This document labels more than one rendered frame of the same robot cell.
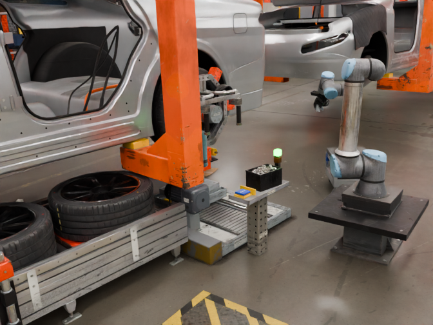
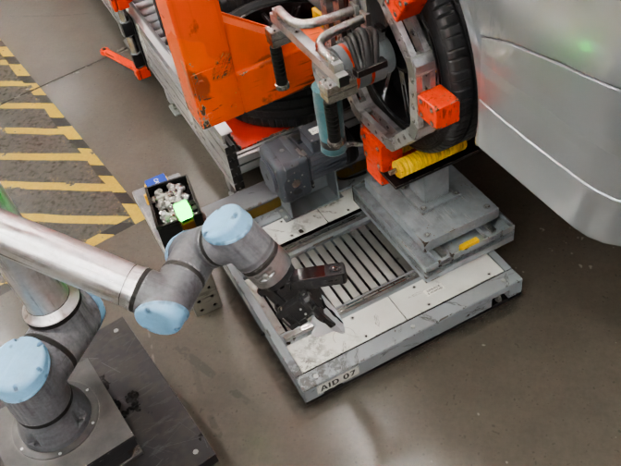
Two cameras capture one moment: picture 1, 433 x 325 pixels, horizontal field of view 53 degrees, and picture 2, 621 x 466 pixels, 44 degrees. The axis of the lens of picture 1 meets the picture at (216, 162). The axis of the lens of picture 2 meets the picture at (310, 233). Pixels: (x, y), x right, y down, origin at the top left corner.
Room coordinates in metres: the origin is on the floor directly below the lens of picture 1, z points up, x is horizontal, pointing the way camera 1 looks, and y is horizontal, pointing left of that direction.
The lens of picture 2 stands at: (3.81, -1.73, 2.08)
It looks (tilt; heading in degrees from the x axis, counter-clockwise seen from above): 45 degrees down; 116
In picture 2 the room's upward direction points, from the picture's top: 10 degrees counter-clockwise
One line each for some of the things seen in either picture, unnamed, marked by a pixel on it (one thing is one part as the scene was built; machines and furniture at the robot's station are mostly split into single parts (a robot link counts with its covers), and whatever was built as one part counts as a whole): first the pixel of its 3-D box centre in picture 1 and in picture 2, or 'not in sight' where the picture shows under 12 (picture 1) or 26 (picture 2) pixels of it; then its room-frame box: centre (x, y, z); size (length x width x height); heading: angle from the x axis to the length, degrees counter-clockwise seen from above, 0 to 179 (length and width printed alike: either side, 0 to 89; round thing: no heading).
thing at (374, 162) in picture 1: (372, 164); (30, 377); (2.61, -0.99, 0.58); 0.17 x 0.15 x 0.18; 90
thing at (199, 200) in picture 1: (183, 201); (321, 167); (2.92, 0.25, 0.26); 0.42 x 0.18 x 0.35; 46
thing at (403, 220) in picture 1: (368, 226); (87, 464); (2.61, -0.99, 0.15); 0.60 x 0.60 x 0.30; 53
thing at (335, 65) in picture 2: (220, 87); (348, 29); (3.20, -0.05, 1.03); 0.19 x 0.18 x 0.11; 46
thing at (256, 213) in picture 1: (257, 222); (191, 263); (2.61, -0.25, 0.21); 0.10 x 0.10 x 0.42; 46
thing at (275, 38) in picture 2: (202, 108); (282, 32); (2.95, 0.08, 0.93); 0.09 x 0.05 x 0.05; 46
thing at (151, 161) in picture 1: (151, 148); (294, 35); (2.82, 0.43, 0.69); 0.52 x 0.17 x 0.35; 46
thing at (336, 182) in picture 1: (348, 171); not in sight; (3.66, -1.18, 0.17); 0.43 x 0.36 x 0.34; 176
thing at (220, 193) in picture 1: (190, 195); (430, 212); (3.33, 0.23, 0.13); 0.50 x 0.36 x 0.10; 136
